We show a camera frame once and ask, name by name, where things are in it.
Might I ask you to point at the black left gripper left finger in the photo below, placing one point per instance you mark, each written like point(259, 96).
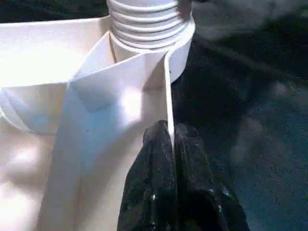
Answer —
point(151, 192)

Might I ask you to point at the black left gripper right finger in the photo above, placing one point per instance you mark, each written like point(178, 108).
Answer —
point(204, 195)

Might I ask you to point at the white plastic table top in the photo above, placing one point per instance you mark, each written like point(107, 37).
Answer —
point(57, 120)

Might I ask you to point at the white plastic table leg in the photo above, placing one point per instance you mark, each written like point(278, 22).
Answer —
point(147, 21)

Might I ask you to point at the black mat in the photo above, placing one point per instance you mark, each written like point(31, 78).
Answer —
point(255, 134)

